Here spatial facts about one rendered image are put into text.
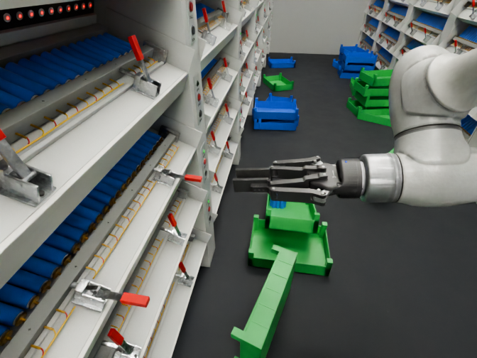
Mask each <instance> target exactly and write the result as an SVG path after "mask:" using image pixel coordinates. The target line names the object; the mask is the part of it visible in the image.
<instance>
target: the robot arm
mask: <svg viewBox="0 0 477 358"><path fill-rule="evenodd" d="M388 99H389V114H390V124H391V126H392V129H393V135H394V151H393V153H382V154H363V155H362V156H361V157H360V158H359V159H358V158H341V159H339V160H338V161H337V162H336V163H335V164H334V165H333V164H328V163H322V162H321V161H320V156H314V157H311V158H301V159H291V160H282V161H273V164H272V165H271V166H269V168H236V178H233V180H232V181H233V186H234V192H266V193H268V194H269V195H270V198H271V200H272V201H283V202H303V203H312V204H315V205H319V206H325V205H326V199H327V197H328V196H332V195H337V196H338V197H339V198H353V199H359V198H360V199H361V200H362V201H363V202H386V203H392V202H398V203H403V204H406V205H411V206H417V207H449V206H452V205H462V204H466V203H471V202H477V148H470V147H469V145H468V144H467V142H466V140H465V138H464V135H463V133H462V130H461V120H462V119H464V118H465V117H466V116H467V114H468V113H469V112H470V111H471V110H472V109H473V108H474V107H476V106H477V48H475V49H473V50H471V51H469V52H467V53H464V54H463V55H458V54H455V53H450V52H449V51H448V50H446V49H444V48H442V47H439V46H438V45H423V46H420V47H417V48H414V49H412V50H410V51H409V52H407V53H406V54H404V55H403V56H402V57H401V58H400V59H399V60H398V61H397V63H396V64H395V67H394V68H393V72H392V75H391V77H390V84H389V95H388ZM307 171H308V174H307ZM273 178H279V179H288V180H274V181H273Z"/></svg>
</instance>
